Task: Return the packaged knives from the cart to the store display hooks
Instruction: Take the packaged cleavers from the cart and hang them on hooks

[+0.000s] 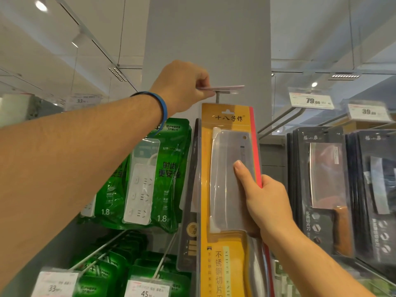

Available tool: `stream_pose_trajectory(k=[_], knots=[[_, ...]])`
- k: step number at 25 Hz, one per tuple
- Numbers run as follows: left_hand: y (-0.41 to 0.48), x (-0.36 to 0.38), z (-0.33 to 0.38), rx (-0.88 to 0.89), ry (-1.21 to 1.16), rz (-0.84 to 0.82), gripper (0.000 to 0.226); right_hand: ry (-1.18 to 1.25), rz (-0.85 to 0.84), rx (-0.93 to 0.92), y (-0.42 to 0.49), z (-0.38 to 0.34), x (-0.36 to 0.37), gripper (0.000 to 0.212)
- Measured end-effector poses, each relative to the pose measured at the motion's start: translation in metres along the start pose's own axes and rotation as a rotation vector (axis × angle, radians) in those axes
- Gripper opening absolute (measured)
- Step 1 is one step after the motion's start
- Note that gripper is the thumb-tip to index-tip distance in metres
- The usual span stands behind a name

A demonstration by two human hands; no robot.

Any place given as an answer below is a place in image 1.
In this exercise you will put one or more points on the brown cardboard box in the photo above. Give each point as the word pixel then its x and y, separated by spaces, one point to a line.
pixel 355 126

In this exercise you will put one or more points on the white flip price tag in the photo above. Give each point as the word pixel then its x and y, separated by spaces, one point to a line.
pixel 226 88

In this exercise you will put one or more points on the bright ceiling light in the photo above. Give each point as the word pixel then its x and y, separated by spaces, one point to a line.
pixel 41 5

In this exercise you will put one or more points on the grey metal display shelf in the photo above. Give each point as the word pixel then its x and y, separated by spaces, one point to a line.
pixel 272 157

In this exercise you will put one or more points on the person's right forearm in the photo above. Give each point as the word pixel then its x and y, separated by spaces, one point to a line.
pixel 309 269

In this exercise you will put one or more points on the black packaged cleaver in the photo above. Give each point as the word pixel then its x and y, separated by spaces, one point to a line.
pixel 189 244

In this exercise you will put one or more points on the blue wristband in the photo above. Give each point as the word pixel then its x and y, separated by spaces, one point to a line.
pixel 163 111

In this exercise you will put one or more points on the person's left hand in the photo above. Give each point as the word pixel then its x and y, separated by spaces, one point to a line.
pixel 182 86

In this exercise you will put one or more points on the yellow packaged cleaver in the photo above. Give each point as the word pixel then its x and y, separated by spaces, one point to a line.
pixel 222 182

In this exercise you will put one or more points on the person's right hand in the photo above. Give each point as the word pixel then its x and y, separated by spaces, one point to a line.
pixel 269 207

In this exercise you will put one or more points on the packaged cleaver wooden handle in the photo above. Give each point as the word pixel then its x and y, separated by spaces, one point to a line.
pixel 321 182

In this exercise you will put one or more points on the white track spot light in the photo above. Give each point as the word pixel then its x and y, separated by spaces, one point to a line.
pixel 79 40

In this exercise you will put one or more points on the person's left forearm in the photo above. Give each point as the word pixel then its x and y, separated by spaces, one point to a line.
pixel 62 176

